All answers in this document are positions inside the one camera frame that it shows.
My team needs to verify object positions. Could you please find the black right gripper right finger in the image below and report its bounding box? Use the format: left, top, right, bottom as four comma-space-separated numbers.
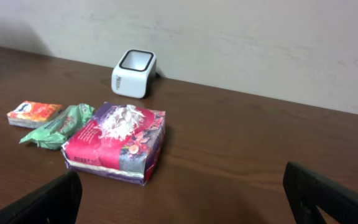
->
283, 162, 358, 223

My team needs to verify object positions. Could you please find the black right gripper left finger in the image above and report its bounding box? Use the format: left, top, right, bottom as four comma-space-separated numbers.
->
0, 171, 83, 224

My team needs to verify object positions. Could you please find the green wet wipes packet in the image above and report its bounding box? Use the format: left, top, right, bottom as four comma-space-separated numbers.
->
19, 103, 94, 150

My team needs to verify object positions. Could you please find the purple red tissue pack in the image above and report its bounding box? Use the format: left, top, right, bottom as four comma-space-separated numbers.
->
62, 102, 166, 185

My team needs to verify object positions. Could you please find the orange Kleenex tissue pack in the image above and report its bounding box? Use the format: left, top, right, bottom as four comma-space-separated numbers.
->
7, 101, 63, 129

